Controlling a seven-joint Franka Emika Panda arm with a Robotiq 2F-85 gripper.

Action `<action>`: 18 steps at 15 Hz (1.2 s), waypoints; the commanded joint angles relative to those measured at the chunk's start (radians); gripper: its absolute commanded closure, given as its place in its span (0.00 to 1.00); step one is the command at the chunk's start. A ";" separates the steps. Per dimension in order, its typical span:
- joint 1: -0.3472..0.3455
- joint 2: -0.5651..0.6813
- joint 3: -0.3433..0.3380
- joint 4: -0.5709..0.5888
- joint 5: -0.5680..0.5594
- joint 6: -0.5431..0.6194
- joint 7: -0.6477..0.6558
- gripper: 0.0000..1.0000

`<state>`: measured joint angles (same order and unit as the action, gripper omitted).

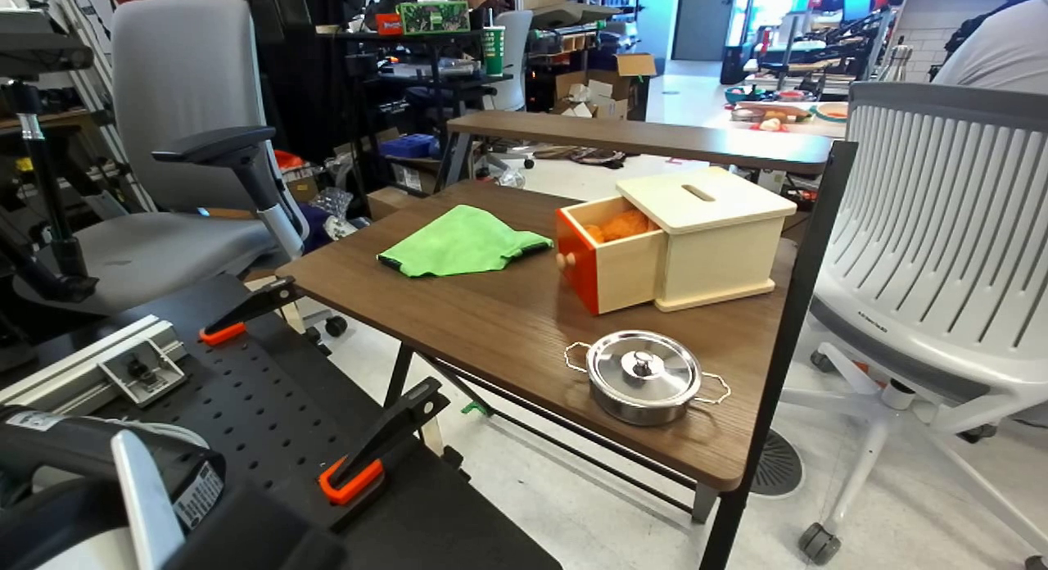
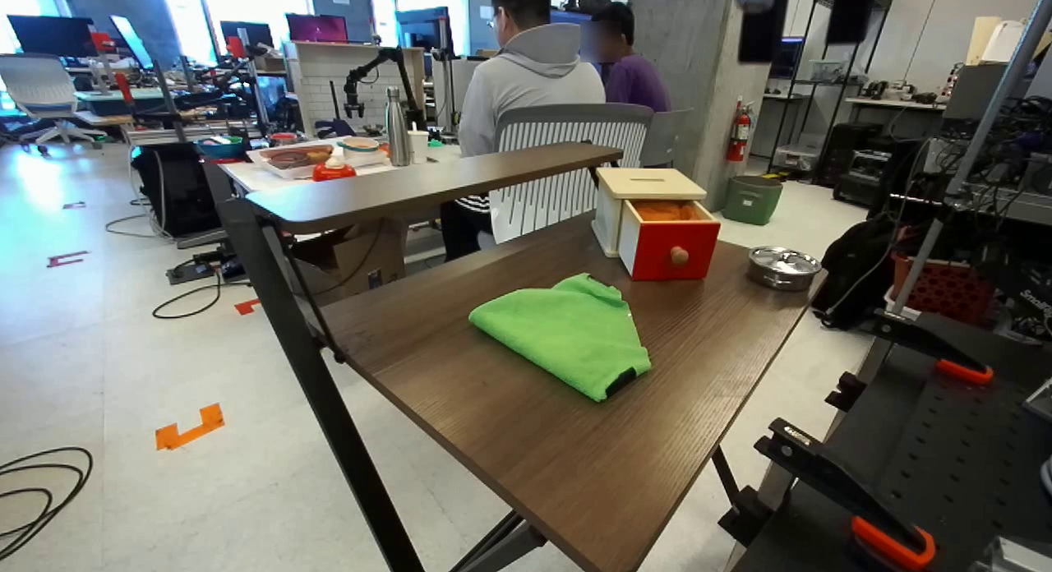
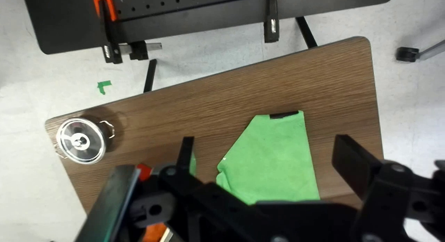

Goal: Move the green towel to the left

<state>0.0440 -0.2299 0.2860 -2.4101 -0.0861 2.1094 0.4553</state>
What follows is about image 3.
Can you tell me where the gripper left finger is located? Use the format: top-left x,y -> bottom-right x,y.
129,137 -> 258,242

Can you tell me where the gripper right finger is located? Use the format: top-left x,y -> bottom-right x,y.
332,134 -> 445,242

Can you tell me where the green towel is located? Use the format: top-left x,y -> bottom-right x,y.
189,111 -> 321,205

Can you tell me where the steel pot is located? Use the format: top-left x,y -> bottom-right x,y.
54,118 -> 115,165

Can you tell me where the strip of black tape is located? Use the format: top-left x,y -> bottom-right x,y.
269,111 -> 299,119

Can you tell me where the steel pot lid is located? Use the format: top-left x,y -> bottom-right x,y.
56,118 -> 106,165

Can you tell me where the green tape mark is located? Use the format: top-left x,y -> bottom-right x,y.
97,80 -> 113,95

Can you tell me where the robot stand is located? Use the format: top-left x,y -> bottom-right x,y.
22,0 -> 397,55

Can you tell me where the orange and black clamp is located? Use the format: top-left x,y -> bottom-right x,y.
93,0 -> 162,65
262,0 -> 281,44

